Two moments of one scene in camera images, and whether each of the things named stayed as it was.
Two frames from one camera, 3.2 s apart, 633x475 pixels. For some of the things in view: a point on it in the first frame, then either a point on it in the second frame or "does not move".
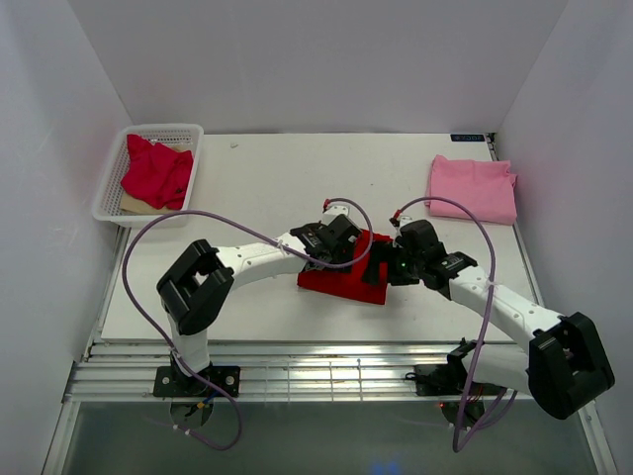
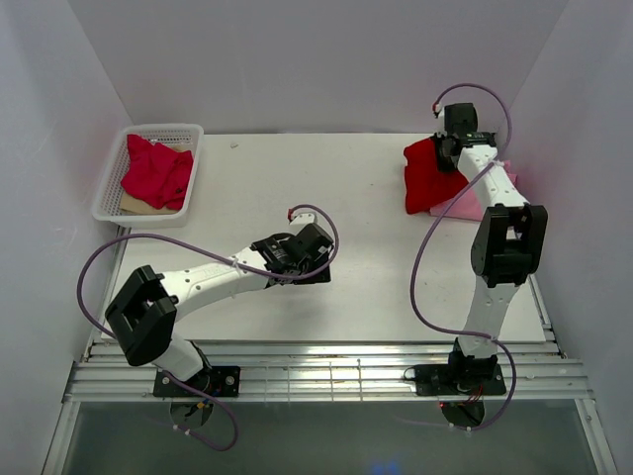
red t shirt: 368,281 → 425,183
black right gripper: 395,279 → 439,140
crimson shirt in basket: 157,173 does not move
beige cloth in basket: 133,206 does not move
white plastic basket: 151,172 does not move
